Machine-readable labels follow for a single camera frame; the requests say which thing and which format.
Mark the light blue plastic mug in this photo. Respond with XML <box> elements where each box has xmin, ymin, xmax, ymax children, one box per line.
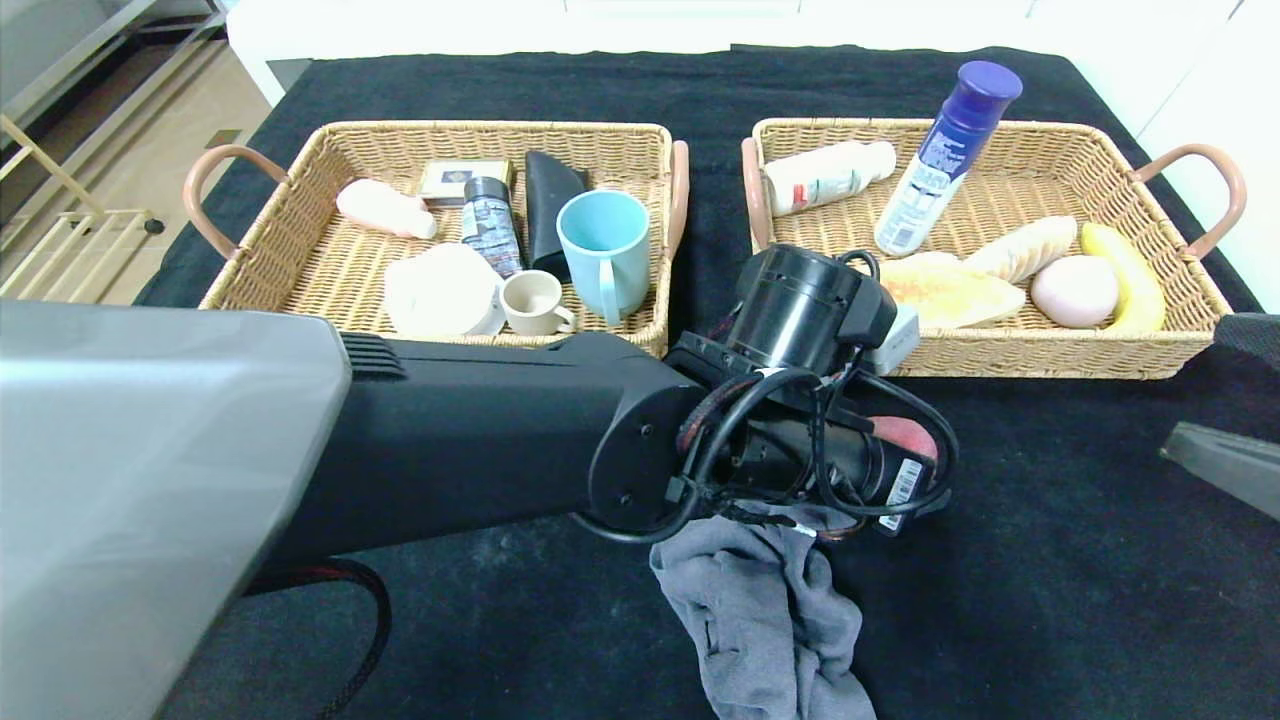
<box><xmin>556</xmin><ymin>189</ymin><xmax>653</xmax><ymax>328</ymax></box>

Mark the dark jar with printed label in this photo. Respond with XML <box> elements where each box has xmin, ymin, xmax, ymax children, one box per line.
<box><xmin>461</xmin><ymin>176</ymin><xmax>525</xmax><ymax>279</ymax></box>

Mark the white plastic lid dish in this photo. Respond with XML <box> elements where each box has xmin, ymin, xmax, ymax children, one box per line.
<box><xmin>384</xmin><ymin>243</ymin><xmax>507</xmax><ymax>338</ymax></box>

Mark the red apple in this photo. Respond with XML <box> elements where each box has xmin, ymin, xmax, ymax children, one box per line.
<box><xmin>868</xmin><ymin>414</ymin><xmax>940</xmax><ymax>463</ymax></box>

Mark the grey cloth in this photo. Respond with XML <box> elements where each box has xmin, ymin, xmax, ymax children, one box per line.
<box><xmin>650</xmin><ymin>500</ymin><xmax>878</xmax><ymax>720</ymax></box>

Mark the golden striped croissant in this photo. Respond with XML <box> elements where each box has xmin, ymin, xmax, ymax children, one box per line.
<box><xmin>963</xmin><ymin>215</ymin><xmax>1078</xmax><ymax>285</ymax></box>

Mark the small beige ceramic cup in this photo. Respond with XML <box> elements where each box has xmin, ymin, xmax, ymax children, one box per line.
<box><xmin>499</xmin><ymin>269</ymin><xmax>578</xmax><ymax>337</ymax></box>

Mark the black soft pouch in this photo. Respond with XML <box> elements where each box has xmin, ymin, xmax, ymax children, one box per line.
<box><xmin>524</xmin><ymin>150</ymin><xmax>593</xmax><ymax>284</ymax></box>

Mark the white plastic bottle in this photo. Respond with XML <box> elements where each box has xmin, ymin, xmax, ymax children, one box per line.
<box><xmin>764</xmin><ymin>140</ymin><xmax>898</xmax><ymax>218</ymax></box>

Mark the small gold box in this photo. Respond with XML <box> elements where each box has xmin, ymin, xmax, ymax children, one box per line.
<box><xmin>417</xmin><ymin>159</ymin><xmax>515</xmax><ymax>208</ymax></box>

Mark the pink and white small bottle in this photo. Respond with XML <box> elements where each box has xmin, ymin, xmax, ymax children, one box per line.
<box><xmin>335</xmin><ymin>178</ymin><xmax>439</xmax><ymax>240</ymax></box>

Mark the flat toasted bread slice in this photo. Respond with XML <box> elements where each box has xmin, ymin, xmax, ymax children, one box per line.
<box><xmin>878</xmin><ymin>252</ymin><xmax>1027</xmax><ymax>331</ymax></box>

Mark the spray can with blue cap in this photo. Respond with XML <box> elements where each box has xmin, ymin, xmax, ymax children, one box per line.
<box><xmin>873</xmin><ymin>60</ymin><xmax>1024</xmax><ymax>259</ymax></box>

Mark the pale pink round fruit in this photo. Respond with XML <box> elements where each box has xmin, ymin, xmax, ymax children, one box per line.
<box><xmin>1029</xmin><ymin>254</ymin><xmax>1120</xmax><ymax>329</ymax></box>

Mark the yellow banana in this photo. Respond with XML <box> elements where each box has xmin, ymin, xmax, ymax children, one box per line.
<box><xmin>1079</xmin><ymin>222</ymin><xmax>1167</xmax><ymax>332</ymax></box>

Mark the light wooden wheeled rack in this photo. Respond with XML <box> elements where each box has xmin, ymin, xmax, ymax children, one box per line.
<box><xmin>0</xmin><ymin>115</ymin><xmax>166</xmax><ymax>306</ymax></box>

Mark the wooden shelf unit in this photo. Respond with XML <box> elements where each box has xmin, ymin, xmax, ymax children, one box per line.
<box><xmin>0</xmin><ymin>0</ymin><xmax>226</xmax><ymax>131</ymax></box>

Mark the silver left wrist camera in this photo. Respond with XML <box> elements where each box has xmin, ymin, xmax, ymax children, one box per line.
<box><xmin>862</xmin><ymin>303</ymin><xmax>922</xmax><ymax>377</ymax></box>

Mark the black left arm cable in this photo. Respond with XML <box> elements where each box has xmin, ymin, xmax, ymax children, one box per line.
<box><xmin>575</xmin><ymin>250</ymin><xmax>961</xmax><ymax>546</ymax></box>

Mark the wicker basket with brown handles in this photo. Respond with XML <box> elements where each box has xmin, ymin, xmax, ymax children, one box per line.
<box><xmin>741</xmin><ymin>117</ymin><xmax>1248</xmax><ymax>381</ymax></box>
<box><xmin>182</xmin><ymin>120</ymin><xmax>691</xmax><ymax>359</ymax></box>

